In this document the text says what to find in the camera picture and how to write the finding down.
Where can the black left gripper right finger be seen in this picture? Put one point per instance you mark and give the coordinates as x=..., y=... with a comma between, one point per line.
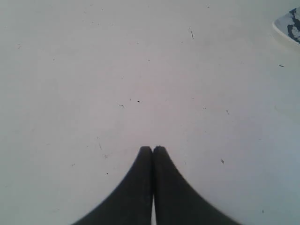
x=176, y=202

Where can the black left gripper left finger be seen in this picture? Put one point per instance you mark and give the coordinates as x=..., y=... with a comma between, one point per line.
x=130, y=203

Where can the white plate with blue paint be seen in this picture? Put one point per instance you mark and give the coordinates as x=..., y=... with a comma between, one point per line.
x=288, y=26

